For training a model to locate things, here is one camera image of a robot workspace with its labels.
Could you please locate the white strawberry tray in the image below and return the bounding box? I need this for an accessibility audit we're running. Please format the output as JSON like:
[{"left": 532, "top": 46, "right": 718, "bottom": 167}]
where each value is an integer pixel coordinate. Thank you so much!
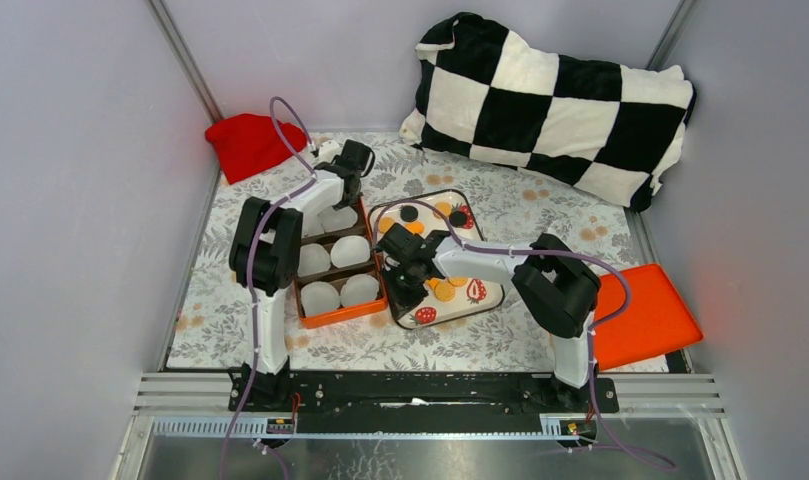
[{"left": 369, "top": 189, "right": 505, "bottom": 330}]

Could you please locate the red knit hat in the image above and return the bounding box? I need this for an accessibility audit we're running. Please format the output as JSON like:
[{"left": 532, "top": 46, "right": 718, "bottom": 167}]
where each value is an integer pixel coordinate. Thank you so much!
[{"left": 204, "top": 113, "right": 293, "bottom": 185}]

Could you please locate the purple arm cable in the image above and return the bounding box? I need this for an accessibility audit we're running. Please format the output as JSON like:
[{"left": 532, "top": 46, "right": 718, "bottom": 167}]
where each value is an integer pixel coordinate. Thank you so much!
[
  {"left": 218, "top": 96, "right": 320, "bottom": 480},
  {"left": 372, "top": 197, "right": 678, "bottom": 474}
]

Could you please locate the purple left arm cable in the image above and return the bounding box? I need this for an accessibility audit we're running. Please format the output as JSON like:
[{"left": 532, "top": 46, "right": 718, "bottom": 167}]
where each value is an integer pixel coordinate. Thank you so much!
[{"left": 218, "top": 96, "right": 320, "bottom": 480}]

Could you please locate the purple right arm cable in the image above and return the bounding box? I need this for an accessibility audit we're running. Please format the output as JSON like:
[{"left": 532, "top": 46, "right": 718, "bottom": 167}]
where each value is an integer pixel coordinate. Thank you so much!
[{"left": 372, "top": 197, "right": 678, "bottom": 474}]

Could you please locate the black round cookie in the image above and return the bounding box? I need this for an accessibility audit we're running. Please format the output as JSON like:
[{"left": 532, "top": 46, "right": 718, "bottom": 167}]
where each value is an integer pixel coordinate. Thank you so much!
[
  {"left": 399, "top": 205, "right": 419, "bottom": 223},
  {"left": 448, "top": 210, "right": 469, "bottom": 228}
]

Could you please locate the black white checkered pillow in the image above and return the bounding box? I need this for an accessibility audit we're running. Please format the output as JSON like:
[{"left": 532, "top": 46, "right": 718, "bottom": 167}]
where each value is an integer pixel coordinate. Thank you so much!
[{"left": 399, "top": 12, "right": 697, "bottom": 212}]

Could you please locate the orange cookie tin box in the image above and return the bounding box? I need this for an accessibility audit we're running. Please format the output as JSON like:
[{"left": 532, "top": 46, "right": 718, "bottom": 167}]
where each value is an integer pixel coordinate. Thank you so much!
[{"left": 294, "top": 201, "right": 388, "bottom": 329}]

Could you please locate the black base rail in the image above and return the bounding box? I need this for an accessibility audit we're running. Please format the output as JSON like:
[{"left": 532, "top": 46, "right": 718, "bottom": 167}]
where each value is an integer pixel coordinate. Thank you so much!
[{"left": 228, "top": 364, "right": 620, "bottom": 434}]

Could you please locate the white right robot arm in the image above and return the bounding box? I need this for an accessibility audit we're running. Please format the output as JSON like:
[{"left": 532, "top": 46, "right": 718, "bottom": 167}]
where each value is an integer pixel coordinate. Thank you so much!
[{"left": 375, "top": 224, "right": 601, "bottom": 412}]

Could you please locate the orange fish cookie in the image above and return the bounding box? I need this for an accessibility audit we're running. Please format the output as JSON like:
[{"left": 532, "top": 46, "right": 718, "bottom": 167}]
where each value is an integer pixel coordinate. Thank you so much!
[{"left": 405, "top": 221, "right": 425, "bottom": 234}]

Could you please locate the orange tin lid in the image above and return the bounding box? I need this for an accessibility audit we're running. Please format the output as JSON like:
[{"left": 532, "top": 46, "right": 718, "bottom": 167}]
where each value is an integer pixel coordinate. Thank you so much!
[{"left": 594, "top": 264, "right": 704, "bottom": 370}]

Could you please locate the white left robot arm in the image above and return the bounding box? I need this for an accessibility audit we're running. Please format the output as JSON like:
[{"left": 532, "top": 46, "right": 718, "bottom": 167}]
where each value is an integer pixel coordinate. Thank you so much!
[{"left": 228, "top": 140, "right": 375, "bottom": 411}]

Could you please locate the floral table mat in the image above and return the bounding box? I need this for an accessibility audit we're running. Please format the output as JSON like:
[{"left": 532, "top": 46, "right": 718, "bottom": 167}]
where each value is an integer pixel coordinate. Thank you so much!
[{"left": 166, "top": 133, "right": 644, "bottom": 372}]

